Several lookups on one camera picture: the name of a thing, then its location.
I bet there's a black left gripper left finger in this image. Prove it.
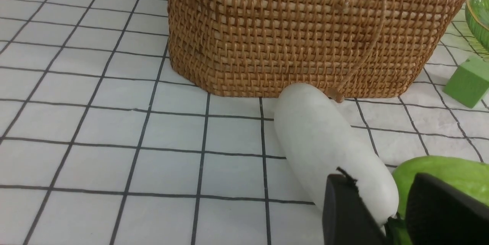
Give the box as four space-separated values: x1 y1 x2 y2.
322 168 389 245

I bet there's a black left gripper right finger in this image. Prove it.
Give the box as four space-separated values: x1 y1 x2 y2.
405 173 489 245

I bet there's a green leafy vegetable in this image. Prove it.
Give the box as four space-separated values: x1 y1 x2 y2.
386 156 488 245

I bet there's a white radish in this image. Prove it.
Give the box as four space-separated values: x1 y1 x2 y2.
274 83 400 225

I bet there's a green foam cube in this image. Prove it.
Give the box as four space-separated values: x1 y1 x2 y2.
443 56 489 109

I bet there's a woven rattan basket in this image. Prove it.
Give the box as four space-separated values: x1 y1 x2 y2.
168 0 466 102

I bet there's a green glass leaf plate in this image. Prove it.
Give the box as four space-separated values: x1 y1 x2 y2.
465 0 489 52

